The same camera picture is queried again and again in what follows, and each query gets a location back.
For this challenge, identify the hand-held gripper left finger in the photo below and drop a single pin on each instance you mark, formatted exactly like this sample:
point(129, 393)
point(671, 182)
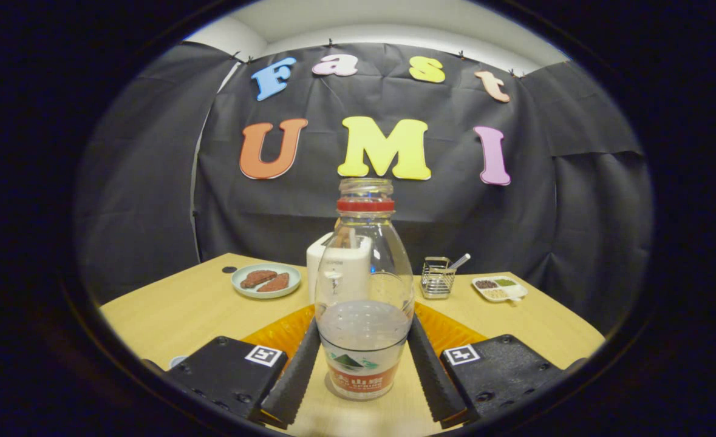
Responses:
point(294, 376)

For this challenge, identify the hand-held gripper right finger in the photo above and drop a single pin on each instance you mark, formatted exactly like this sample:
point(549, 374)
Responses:
point(433, 376)

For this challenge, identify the wooden table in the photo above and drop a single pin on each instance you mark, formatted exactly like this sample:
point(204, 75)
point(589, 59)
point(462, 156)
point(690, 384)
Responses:
point(187, 315)

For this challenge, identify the white cup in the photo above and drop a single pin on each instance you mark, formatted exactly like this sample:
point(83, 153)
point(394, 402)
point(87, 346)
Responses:
point(178, 361)

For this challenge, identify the clear plastic juice bottle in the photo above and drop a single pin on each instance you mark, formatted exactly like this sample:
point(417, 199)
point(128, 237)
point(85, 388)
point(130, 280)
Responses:
point(364, 328)

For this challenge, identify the metal spoon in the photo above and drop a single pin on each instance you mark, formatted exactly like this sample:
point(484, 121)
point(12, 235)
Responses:
point(460, 261)

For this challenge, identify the pale green plate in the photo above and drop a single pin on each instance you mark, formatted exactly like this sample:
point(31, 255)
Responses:
point(245, 292)

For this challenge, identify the brown food piece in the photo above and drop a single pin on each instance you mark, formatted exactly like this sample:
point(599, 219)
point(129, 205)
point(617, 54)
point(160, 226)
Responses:
point(257, 278)
point(274, 283)

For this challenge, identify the white divided dish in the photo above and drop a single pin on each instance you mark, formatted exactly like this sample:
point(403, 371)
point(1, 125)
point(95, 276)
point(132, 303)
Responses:
point(498, 289)

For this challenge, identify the white toaster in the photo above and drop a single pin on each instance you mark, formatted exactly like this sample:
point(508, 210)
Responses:
point(313, 264)

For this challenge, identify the black backdrop cloth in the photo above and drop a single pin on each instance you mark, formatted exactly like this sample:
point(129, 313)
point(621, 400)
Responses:
point(546, 212)

